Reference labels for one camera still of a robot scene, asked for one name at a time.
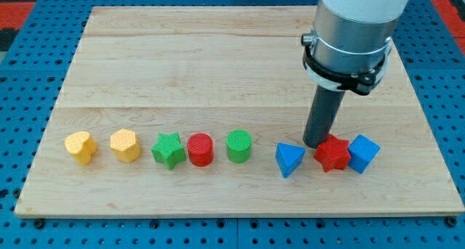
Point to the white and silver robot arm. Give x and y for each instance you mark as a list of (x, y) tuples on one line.
[(348, 45)]

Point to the blue triangle block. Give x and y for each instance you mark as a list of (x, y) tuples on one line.
[(289, 158)]

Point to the green cylinder block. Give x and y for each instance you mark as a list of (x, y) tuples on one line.
[(239, 144)]

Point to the red cylinder block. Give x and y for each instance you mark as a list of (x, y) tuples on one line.
[(200, 149)]

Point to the green star block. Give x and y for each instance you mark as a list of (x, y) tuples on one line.
[(168, 150)]

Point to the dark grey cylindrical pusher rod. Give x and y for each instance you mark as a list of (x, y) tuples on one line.
[(325, 106)]

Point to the red star block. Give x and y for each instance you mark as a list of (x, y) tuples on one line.
[(333, 153)]

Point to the yellow hexagon block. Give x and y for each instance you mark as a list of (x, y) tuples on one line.
[(125, 145)]

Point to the blue cube block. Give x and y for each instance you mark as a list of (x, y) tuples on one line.
[(362, 151)]

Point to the yellow heart block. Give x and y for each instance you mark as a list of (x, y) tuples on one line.
[(81, 146)]

